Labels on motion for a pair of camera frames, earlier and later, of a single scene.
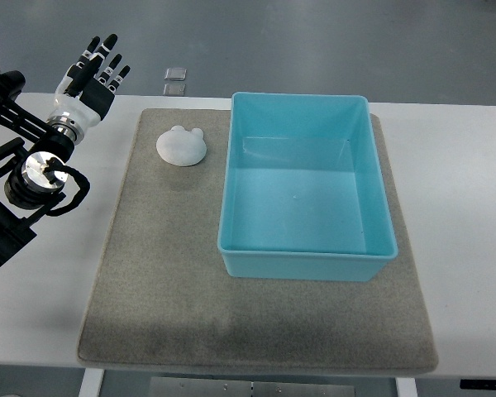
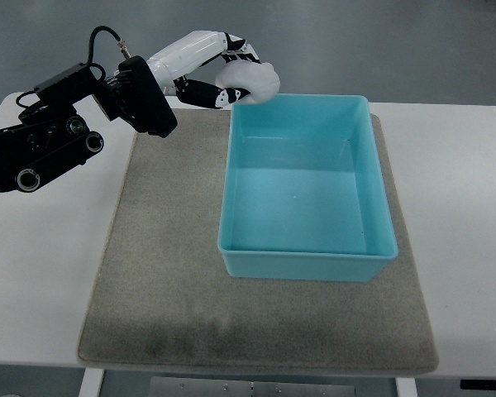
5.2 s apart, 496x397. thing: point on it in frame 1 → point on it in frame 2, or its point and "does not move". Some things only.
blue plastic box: x=304 y=193 does not move
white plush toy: x=182 y=147 → x=259 y=79
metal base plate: x=222 y=387 does not move
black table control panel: x=486 y=385 does not move
